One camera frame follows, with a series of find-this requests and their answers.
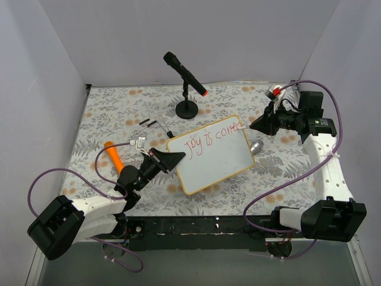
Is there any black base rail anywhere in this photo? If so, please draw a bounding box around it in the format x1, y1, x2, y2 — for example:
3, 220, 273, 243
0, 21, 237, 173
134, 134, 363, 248
123, 216, 268, 252

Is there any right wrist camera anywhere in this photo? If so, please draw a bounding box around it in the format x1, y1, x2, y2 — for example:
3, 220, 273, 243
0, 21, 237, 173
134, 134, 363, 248
265, 85, 286, 113

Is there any silver microphone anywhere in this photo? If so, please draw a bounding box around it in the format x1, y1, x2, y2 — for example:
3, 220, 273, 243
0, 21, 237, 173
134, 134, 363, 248
251, 139, 264, 155

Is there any black round microphone stand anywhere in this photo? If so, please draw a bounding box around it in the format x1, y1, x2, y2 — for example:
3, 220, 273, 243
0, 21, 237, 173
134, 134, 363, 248
175, 80, 198, 120

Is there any black microphone orange ring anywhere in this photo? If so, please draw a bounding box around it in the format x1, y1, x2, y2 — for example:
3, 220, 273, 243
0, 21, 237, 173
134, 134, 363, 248
163, 51, 208, 97

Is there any floral patterned table mat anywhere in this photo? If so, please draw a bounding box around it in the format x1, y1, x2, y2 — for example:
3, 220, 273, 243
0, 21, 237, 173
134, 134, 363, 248
61, 82, 316, 216

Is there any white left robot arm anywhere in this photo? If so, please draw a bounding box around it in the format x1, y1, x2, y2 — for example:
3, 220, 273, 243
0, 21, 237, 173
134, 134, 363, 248
27, 148, 186, 260

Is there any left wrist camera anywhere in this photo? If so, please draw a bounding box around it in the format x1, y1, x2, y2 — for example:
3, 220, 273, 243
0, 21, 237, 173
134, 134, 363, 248
129, 136, 149, 156

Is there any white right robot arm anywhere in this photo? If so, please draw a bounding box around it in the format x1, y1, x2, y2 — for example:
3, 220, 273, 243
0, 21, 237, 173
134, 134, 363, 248
250, 91, 367, 242

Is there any wire whiteboard easel stand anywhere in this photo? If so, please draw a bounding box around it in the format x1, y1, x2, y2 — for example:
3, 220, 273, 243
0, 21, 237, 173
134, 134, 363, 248
131, 114, 174, 139

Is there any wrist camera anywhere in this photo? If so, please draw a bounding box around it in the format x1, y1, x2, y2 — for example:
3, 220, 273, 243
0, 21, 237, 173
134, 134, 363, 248
129, 136, 149, 156
265, 85, 286, 113

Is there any yellow framed whiteboard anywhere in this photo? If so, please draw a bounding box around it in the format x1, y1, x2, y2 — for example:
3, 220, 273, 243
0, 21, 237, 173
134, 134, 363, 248
167, 115, 255, 195

